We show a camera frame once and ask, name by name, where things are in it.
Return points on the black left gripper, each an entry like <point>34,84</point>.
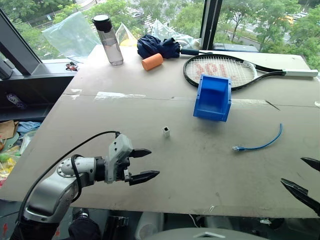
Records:
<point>123,166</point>

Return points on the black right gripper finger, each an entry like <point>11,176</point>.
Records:
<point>313,163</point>
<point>300,191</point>

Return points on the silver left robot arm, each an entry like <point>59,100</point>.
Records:
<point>53,186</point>

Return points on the small white cube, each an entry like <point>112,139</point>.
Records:
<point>166,133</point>

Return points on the dark rounded shape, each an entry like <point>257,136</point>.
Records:
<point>83,226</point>

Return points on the blue plastic storage bin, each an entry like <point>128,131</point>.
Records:
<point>211,110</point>

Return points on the black white tennis racket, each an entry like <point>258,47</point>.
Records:
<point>297,73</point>

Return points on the orange foam cylinder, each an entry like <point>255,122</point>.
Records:
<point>152,62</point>

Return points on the navy folded umbrella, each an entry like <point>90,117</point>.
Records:
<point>155,46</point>

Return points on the light blue cloth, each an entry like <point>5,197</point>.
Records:
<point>28,126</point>

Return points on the clear water bottle black lid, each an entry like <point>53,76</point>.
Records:
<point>112,47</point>

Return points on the yellow plastic packet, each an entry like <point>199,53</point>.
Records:
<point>125,37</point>

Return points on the yellow green plastic packaging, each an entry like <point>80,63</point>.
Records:
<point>7,162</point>

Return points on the crumpled clear plastic bag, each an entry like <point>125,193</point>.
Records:
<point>172,31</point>

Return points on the brown paper bag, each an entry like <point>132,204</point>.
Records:
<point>7,128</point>

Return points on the purple snack wrapper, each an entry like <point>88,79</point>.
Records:
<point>15,100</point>

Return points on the clear bluish plastic bag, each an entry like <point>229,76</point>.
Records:
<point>71,35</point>

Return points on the dark slanted window beam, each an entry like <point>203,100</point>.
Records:
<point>18,42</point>

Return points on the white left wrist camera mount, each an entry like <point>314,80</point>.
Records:
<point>120,147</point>

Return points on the black window frame post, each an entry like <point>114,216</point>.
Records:
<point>211,22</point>

